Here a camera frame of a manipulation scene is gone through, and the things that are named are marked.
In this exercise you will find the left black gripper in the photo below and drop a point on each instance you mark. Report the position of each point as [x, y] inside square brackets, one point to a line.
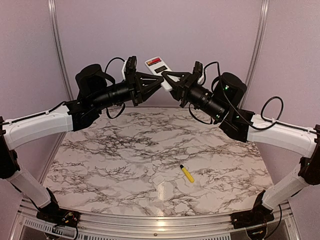
[137, 95]

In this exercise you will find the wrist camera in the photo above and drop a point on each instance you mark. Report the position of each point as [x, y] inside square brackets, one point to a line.
[198, 72]
[129, 66]

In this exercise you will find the white red remote control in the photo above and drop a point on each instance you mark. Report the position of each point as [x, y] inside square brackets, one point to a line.
[156, 66]

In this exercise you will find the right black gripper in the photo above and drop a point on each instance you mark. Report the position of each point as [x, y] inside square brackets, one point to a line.
[180, 90]

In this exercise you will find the right aluminium frame post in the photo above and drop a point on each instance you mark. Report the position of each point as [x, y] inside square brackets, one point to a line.
[261, 29]

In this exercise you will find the yellow handled screwdriver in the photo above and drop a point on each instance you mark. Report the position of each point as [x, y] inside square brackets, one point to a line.
[185, 172]

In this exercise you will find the front aluminium frame rail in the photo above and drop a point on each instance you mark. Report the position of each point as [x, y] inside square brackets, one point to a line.
[101, 226]

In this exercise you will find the aluminium frame post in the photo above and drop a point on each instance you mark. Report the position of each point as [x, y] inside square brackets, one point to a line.
[59, 48]
[261, 29]

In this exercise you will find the left aluminium frame post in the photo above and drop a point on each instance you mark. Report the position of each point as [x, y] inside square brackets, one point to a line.
[59, 48]

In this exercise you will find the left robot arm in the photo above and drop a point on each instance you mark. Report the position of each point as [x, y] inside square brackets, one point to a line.
[97, 91]

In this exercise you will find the white battery cover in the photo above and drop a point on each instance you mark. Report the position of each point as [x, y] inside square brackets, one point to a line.
[158, 179]

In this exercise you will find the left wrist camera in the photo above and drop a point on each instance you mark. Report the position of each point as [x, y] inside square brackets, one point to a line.
[129, 66]

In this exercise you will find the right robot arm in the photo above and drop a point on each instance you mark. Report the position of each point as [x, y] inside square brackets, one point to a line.
[243, 125]

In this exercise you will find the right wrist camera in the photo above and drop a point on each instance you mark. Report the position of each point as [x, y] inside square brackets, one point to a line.
[198, 72]

